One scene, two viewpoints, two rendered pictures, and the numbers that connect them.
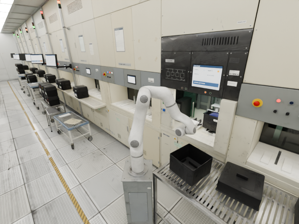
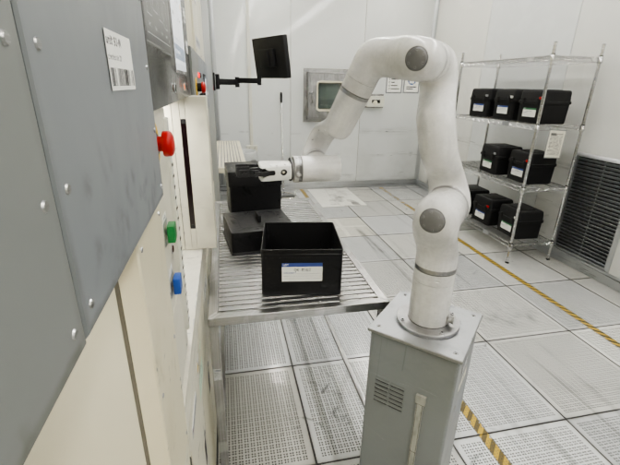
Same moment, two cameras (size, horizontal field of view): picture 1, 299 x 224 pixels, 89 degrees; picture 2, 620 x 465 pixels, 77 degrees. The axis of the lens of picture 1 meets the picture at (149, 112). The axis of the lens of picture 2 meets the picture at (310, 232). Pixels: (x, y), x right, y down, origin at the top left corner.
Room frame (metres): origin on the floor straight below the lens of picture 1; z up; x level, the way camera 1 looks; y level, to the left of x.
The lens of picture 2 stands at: (2.22, 0.34, 1.44)
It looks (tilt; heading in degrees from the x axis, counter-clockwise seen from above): 21 degrees down; 211
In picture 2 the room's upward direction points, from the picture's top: 1 degrees clockwise
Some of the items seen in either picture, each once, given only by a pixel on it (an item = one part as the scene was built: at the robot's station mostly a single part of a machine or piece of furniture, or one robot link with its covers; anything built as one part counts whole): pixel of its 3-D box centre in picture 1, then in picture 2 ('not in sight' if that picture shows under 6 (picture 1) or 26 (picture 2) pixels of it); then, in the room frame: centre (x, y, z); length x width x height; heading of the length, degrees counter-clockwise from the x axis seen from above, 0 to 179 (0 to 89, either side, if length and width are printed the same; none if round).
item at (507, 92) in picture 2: not in sight; (515, 103); (-1.93, 0.00, 1.31); 0.30 x 0.28 x 0.26; 42
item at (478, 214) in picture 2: not in sight; (491, 208); (-1.91, -0.03, 0.31); 0.30 x 0.28 x 0.26; 43
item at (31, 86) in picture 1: (39, 94); not in sight; (5.26, 3.90, 0.41); 0.81 x 0.47 x 0.82; 44
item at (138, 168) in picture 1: (137, 161); (431, 294); (1.14, 0.13, 0.85); 0.19 x 0.19 x 0.18
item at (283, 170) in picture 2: (191, 124); (276, 169); (1.23, -0.38, 1.19); 0.11 x 0.10 x 0.07; 134
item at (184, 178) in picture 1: (190, 162); (300, 256); (1.11, -0.37, 0.85); 0.28 x 0.28 x 0.17; 35
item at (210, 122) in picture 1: (216, 118); not in sight; (1.62, -0.78, 1.06); 0.24 x 0.20 x 0.32; 44
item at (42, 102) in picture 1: (53, 108); not in sight; (4.26, 2.87, 0.24); 0.94 x 0.53 x 0.48; 43
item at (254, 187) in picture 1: (240, 181); (258, 226); (0.91, -0.73, 0.83); 0.29 x 0.29 x 0.13; 50
